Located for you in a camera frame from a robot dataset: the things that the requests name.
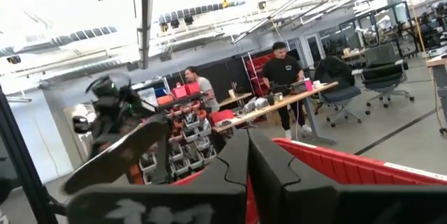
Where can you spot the red plastic box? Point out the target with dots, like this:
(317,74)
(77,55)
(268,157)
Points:
(221,116)

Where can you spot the red plastic bin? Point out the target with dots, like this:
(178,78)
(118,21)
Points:
(349,168)

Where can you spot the red storage bin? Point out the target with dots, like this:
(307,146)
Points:
(193,88)
(179,92)

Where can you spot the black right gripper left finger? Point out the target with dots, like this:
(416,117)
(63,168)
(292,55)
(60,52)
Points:
(157,206)

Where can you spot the black overhead gantry beam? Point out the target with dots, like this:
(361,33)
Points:
(143,18)

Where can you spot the red shelving rack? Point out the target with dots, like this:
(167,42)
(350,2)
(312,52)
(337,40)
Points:
(258,74)

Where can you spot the black flip-flop sandal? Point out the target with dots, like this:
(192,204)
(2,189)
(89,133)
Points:
(115,168)

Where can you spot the grey office chair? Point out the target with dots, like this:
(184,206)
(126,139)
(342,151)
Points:
(384,74)
(337,84)

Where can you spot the black aluminium frame rail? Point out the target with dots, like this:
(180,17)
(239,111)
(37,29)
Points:
(24,154)

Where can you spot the pink cup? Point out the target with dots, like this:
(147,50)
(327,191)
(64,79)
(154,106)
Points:
(309,85)

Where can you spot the parts bin rack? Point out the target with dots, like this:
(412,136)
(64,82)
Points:
(188,140)

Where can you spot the black workstation frame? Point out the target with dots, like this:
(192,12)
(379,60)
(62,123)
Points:
(377,25)

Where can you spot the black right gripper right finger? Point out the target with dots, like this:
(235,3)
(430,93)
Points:
(331,206)

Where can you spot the person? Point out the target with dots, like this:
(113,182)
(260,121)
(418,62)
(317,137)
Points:
(283,74)
(206,88)

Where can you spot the long wooden work table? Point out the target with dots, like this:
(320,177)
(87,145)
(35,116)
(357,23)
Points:
(279,103)

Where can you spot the wooden side table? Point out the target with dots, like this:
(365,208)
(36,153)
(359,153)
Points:
(436,67)

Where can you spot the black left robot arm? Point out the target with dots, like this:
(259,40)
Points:
(101,143)

